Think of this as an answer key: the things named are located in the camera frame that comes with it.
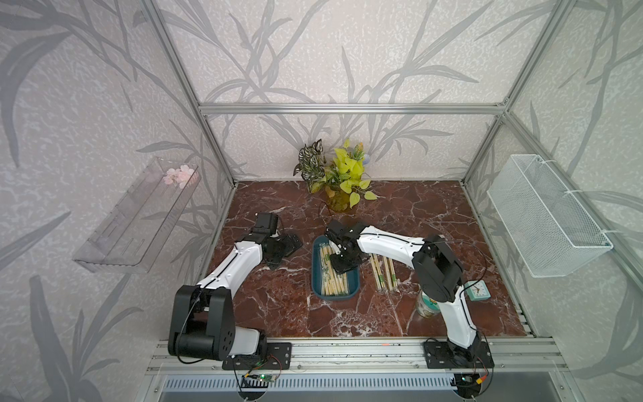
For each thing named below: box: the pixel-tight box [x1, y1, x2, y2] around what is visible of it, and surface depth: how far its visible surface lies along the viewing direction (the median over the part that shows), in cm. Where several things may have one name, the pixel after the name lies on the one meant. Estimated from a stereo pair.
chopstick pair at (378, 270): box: [369, 252, 386, 289], surface depth 93 cm
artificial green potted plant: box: [293, 139, 378, 212], surface depth 96 cm
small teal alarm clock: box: [464, 279, 492, 301], surface depth 86 cm
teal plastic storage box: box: [311, 234, 361, 301], surface depth 89 cm
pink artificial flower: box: [163, 164, 199, 189], surface depth 77 cm
